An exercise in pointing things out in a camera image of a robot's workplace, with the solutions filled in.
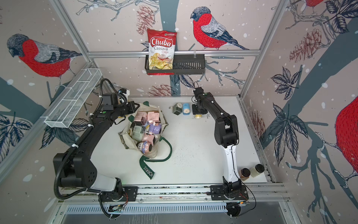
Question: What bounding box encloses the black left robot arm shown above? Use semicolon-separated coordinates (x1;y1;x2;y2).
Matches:
53;78;139;200

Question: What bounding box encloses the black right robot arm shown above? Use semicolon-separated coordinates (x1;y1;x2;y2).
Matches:
193;87;248;201

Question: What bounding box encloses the pink square sharpener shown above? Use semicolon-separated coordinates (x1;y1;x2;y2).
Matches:
147;111;160;123

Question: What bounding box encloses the pale green sharpener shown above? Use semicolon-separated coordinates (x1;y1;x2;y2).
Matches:
132;125;145;142

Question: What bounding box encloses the purple sharpener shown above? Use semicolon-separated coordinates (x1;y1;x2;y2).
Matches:
147;123;162;134

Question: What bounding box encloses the pink face sharpener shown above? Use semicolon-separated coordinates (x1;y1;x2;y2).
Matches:
138;141;153;155

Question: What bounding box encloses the red cassava chips bag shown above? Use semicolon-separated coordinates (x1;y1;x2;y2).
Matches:
146;29;177;75

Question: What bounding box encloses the brown spice jar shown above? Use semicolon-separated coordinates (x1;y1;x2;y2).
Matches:
239;168;251;181

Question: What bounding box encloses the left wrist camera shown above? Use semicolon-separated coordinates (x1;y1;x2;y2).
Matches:
118;88;130;98

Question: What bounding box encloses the black wall basket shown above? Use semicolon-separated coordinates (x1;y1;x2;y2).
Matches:
145;54;206;75

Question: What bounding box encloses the white wire mesh basket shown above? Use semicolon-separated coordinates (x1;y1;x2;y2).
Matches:
44;68;102;128

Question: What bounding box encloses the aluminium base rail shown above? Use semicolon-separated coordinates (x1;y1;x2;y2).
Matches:
60;183;290;217

